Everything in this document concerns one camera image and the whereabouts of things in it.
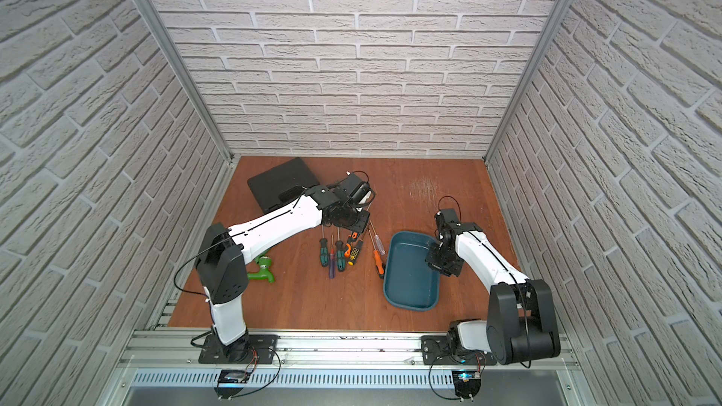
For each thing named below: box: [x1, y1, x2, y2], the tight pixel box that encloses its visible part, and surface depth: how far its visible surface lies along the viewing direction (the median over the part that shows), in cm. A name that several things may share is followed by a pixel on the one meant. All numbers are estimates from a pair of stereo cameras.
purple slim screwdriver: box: [329, 233, 337, 280], surface depth 90 cm
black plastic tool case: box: [247, 156, 320, 214], surface depth 107 cm
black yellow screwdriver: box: [346, 231, 368, 266], surface depth 91 cm
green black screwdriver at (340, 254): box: [334, 227, 346, 273], surface depth 91 cm
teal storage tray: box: [382, 230, 441, 312], surface depth 91 cm
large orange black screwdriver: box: [367, 227, 385, 280], surface depth 90 cm
